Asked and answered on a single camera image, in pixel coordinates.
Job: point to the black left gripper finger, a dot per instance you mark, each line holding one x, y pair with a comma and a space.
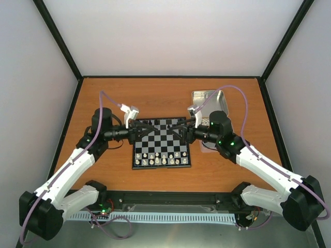
142, 133
142, 125

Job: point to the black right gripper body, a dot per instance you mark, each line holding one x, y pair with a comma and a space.
191, 137

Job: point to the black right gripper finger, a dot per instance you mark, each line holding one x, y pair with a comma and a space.
182, 122
180, 134

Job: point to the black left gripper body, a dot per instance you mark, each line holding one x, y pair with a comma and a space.
133, 131

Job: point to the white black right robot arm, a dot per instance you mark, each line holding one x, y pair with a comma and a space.
298, 199

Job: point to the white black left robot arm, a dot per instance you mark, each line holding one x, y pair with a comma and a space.
44, 211

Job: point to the black white chessboard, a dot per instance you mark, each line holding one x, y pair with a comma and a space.
163, 142

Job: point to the pink metal tin base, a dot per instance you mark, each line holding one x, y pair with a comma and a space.
206, 145

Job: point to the gold metal tin lid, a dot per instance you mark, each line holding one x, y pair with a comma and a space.
216, 103

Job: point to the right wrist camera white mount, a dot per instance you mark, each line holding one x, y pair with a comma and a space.
196, 114

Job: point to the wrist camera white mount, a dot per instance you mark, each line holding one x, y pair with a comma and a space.
130, 113
196, 114

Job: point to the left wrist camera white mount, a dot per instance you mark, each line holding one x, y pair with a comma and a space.
130, 113

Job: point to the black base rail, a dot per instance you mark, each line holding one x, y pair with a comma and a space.
169, 198

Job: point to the light blue cable duct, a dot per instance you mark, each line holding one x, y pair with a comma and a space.
170, 218

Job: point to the black left frame post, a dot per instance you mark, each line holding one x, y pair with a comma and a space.
48, 20

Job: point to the black frame post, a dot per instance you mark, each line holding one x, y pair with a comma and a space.
48, 20
288, 35

